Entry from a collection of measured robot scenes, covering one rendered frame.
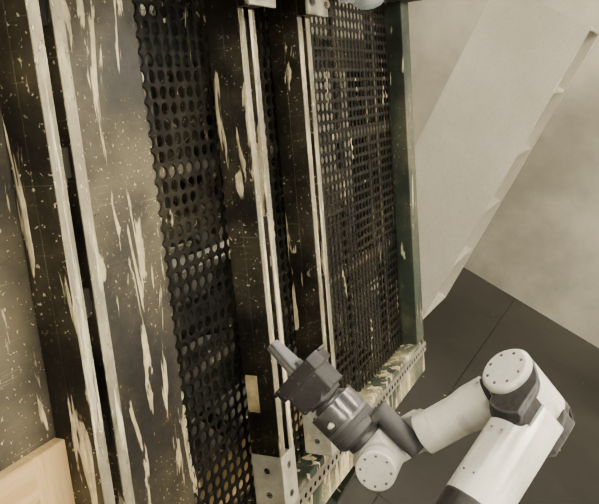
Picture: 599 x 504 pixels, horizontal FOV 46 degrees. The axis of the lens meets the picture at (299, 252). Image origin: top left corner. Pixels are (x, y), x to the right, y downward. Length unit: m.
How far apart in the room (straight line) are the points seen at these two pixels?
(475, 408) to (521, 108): 3.37
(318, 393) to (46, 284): 0.47
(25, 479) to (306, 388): 0.45
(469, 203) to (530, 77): 0.82
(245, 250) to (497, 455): 0.61
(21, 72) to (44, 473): 0.51
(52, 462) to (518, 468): 0.62
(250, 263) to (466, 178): 3.21
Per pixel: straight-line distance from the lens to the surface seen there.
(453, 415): 1.12
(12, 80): 0.94
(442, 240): 4.56
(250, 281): 1.35
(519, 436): 1.02
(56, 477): 1.04
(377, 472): 1.14
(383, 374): 2.17
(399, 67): 2.25
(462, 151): 4.44
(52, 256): 0.94
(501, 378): 1.06
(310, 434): 1.72
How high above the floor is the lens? 1.96
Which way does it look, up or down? 24 degrees down
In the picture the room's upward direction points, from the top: 25 degrees clockwise
